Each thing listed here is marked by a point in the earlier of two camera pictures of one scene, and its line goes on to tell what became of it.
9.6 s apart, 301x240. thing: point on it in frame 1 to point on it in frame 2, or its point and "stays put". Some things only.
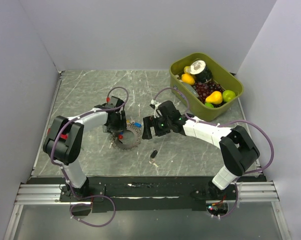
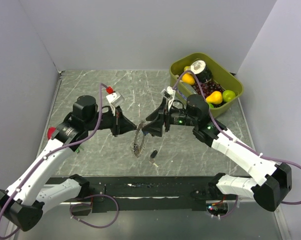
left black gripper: [121, 125] stays put
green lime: [228, 95] stays put
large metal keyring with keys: [116, 143] to [137, 152]
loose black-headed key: [153, 154] stays put
